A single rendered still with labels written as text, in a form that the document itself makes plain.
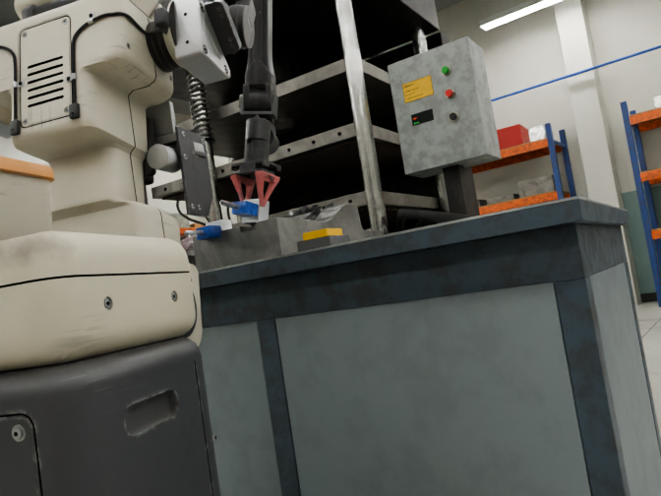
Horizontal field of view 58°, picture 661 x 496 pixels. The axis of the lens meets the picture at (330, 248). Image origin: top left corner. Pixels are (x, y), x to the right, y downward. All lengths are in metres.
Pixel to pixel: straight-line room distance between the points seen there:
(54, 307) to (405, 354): 0.73
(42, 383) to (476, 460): 0.78
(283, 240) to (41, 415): 0.82
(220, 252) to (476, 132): 1.00
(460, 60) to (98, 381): 1.73
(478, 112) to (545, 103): 6.13
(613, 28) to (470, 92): 6.18
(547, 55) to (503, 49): 0.59
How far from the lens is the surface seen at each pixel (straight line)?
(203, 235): 1.40
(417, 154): 2.10
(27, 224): 0.80
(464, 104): 2.07
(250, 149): 1.38
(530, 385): 1.08
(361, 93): 2.10
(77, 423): 0.59
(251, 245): 1.35
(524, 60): 8.37
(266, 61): 1.43
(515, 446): 1.12
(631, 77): 8.00
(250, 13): 1.22
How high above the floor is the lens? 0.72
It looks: 4 degrees up
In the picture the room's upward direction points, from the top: 9 degrees counter-clockwise
